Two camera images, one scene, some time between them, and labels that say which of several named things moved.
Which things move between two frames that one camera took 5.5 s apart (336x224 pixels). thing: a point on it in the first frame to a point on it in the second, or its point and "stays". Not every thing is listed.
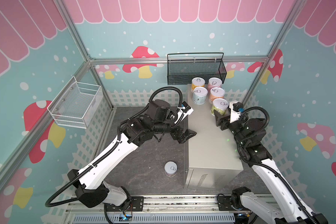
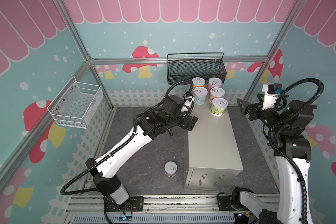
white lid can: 199,95 stays
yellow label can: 197,82 stays
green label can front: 220,105 stays
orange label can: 216,92 stays
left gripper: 176,135 to 185,125
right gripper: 225,122 to 253,109
